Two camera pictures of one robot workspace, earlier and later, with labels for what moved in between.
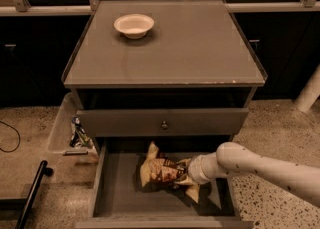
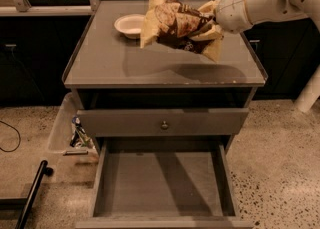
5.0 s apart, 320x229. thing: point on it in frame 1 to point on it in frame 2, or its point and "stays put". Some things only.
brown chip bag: (156, 167) to (169, 22)
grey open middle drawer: (119, 199) stays put
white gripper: (195, 169) to (232, 10)
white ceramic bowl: (134, 26) stays put
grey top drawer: (163, 122) stays put
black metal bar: (43, 170) stays put
